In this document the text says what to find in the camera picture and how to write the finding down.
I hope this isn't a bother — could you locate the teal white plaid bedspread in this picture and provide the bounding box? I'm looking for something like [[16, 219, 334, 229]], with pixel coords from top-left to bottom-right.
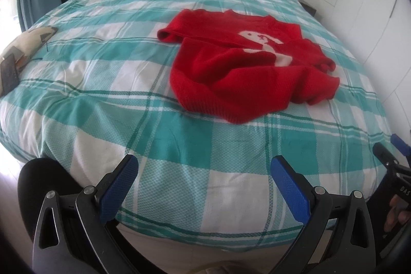
[[1, 0, 391, 252]]

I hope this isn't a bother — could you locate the dark wooden nightstand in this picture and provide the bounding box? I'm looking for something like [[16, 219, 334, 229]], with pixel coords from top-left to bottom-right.
[[298, 0, 317, 17]]

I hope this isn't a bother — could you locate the person's right hand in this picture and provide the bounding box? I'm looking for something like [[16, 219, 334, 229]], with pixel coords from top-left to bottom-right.
[[384, 195, 410, 232]]

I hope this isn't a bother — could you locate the beige patterned pillow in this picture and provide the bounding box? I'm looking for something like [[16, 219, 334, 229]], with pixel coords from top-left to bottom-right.
[[1, 26, 58, 73]]

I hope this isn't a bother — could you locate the white wardrobe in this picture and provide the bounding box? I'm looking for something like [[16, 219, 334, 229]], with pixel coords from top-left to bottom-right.
[[316, 0, 410, 140]]

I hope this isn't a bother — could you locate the red knit sweater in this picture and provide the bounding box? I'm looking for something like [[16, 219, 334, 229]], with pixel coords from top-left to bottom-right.
[[157, 10, 340, 124]]

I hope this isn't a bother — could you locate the dark phone on pillow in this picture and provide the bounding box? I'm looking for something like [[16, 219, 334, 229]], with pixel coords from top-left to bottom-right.
[[1, 53, 20, 96]]

